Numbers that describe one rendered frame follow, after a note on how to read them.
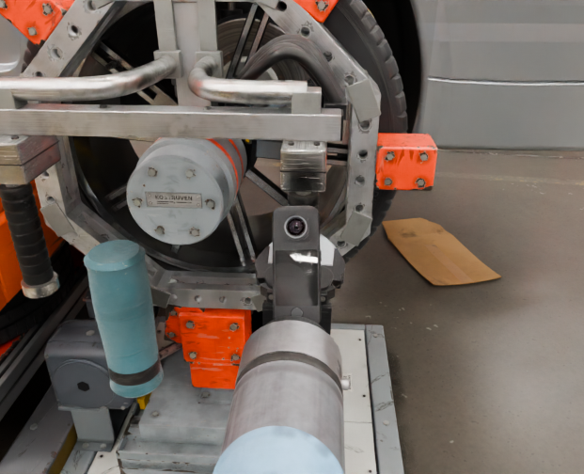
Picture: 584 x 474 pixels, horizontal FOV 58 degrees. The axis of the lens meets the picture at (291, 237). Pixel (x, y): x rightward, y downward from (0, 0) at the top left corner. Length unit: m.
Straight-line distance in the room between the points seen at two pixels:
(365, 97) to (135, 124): 0.33
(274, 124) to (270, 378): 0.30
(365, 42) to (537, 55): 0.52
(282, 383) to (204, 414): 0.87
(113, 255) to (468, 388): 1.19
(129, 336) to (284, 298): 0.41
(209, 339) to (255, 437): 0.63
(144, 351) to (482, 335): 1.30
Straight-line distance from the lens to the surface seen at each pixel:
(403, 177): 0.82
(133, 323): 0.85
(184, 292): 0.94
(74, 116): 0.65
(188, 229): 0.71
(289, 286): 0.49
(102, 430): 1.42
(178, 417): 1.26
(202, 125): 0.60
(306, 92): 0.58
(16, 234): 0.71
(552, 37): 1.28
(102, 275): 0.81
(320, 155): 0.57
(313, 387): 0.40
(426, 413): 1.60
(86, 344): 1.22
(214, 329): 0.97
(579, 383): 1.86
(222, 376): 1.03
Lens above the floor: 1.13
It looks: 28 degrees down
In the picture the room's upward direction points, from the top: straight up
